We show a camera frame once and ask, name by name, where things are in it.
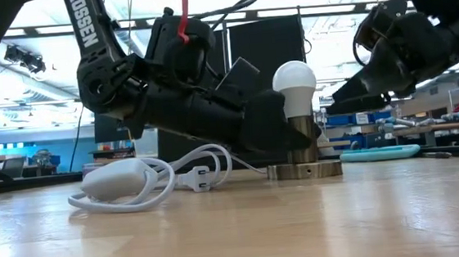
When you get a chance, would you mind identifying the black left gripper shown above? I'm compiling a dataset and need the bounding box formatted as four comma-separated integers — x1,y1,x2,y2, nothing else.
178,51,315,160

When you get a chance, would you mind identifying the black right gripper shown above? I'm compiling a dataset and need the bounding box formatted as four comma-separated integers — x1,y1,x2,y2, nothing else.
317,7,459,117

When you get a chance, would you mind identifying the white light bulb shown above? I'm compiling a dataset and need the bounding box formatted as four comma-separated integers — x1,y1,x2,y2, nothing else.
269,58,321,121

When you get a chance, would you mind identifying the brass lamp socket base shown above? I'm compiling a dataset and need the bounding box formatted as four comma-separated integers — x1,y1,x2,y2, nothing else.
262,112,344,183

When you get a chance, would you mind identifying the blue storage bin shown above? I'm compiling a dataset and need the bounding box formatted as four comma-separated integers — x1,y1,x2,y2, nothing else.
369,109,394,123
326,112,356,128

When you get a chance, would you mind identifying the teal tray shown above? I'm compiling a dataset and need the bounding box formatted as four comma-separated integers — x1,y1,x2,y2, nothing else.
339,143,422,165

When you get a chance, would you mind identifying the black overhead rig beam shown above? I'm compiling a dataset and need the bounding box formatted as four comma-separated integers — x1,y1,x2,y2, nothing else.
2,0,416,43

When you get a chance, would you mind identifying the translucent white container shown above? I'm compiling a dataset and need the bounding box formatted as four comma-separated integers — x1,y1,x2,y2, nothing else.
130,125,161,158

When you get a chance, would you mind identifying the black monitor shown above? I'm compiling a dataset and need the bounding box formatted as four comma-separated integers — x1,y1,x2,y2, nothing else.
92,109,133,144

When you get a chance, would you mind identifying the black ceiling-hung device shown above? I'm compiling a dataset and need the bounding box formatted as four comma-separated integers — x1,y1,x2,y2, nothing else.
3,41,48,77

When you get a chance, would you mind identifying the grey office chair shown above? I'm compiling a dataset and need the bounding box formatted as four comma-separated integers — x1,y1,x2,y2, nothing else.
1,156,28,180

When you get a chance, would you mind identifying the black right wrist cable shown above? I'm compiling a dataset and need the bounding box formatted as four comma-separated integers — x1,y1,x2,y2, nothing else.
351,35,369,69

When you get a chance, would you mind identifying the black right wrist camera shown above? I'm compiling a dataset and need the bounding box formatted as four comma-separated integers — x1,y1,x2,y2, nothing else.
353,0,412,52

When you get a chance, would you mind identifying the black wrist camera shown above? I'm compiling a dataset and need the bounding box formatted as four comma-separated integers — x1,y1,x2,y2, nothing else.
142,4,220,93
353,0,412,52

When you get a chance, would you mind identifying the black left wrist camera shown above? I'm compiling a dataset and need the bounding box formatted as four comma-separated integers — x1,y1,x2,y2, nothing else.
142,4,220,93

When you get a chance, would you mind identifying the red cable tie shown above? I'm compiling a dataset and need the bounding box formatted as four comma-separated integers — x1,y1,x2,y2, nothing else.
174,0,194,46

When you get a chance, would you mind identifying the white power cord with switch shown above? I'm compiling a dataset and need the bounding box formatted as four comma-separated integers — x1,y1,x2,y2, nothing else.
64,139,272,219

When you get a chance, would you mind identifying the hanging black cable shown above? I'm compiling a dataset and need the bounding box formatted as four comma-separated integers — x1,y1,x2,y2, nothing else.
63,106,89,166

